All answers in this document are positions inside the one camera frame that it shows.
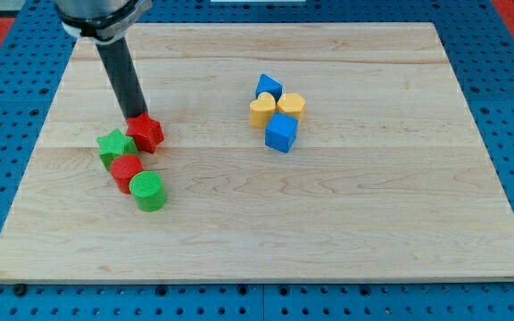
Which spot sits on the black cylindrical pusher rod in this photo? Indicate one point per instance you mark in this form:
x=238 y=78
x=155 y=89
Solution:
x=121 y=72

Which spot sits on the red star block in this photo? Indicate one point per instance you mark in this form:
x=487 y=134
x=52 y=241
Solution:
x=146 y=132

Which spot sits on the green star block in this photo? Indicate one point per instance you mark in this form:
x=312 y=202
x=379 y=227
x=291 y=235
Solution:
x=113 y=146

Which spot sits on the red cylinder block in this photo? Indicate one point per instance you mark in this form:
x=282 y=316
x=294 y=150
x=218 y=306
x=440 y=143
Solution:
x=123 y=169

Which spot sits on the green cylinder block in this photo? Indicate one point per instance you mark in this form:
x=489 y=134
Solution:
x=148 y=191

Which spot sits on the blue triangle block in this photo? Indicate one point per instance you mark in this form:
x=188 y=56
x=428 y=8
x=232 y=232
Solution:
x=267 y=84

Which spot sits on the yellow heart block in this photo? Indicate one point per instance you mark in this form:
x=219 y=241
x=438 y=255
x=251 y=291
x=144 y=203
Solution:
x=262 y=109

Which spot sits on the blue cube block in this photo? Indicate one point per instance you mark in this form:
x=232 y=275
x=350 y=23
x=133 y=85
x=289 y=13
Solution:
x=281 y=132

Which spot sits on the yellow pentagon block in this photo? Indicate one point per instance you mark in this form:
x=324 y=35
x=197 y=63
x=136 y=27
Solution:
x=292 y=104

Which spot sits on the light wooden board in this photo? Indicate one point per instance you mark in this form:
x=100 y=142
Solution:
x=387 y=181

